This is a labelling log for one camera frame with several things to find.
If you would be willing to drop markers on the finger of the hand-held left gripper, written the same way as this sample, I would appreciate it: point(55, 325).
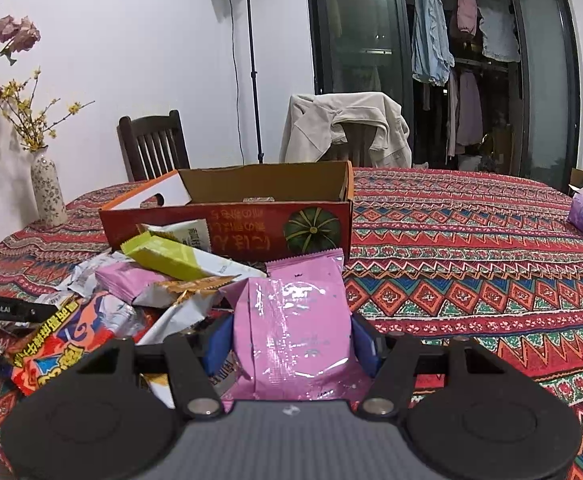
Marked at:
point(46, 311)

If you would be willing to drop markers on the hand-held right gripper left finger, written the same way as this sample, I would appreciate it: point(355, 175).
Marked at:
point(219, 347)

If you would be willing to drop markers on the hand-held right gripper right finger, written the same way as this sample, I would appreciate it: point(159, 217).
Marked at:
point(364, 347)

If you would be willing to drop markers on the red pumpkin print cardboard box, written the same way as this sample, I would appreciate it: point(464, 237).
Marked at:
point(251, 220)

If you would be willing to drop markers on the red orange snack bag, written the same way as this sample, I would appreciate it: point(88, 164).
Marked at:
point(71, 340)

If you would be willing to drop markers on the white gold trimmed snack packet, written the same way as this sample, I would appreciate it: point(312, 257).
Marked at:
point(186, 310)

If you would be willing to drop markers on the yellow green snack packet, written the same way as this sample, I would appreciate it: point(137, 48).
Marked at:
point(171, 255)

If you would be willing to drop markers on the white floral vase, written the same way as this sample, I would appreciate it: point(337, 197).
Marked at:
point(47, 190)

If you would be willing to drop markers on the yellow flower branches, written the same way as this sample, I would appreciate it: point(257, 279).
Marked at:
point(34, 120)

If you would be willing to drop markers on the dark wooden chair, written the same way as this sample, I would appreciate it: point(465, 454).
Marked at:
point(151, 145)

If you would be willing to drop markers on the wooden chair under jacket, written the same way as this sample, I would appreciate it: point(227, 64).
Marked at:
point(354, 145)

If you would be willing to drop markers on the beige jacket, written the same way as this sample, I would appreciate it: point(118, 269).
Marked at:
point(311, 125)

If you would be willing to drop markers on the mauve hanging garment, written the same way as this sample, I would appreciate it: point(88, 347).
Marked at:
point(469, 110)

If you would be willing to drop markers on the pink flowers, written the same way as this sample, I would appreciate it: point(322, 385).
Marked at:
point(14, 32)

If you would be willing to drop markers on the studio light on tripod stand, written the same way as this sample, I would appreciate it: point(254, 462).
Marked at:
point(249, 60)

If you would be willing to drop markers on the black framed sliding glass door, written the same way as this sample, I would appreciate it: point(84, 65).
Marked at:
point(356, 35)

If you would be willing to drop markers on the light blue hanging shirt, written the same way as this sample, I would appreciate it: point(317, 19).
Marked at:
point(429, 35)

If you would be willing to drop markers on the white hanging top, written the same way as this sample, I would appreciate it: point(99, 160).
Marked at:
point(499, 30)

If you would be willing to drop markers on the pink hanging garment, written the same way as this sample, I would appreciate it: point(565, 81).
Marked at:
point(466, 10)

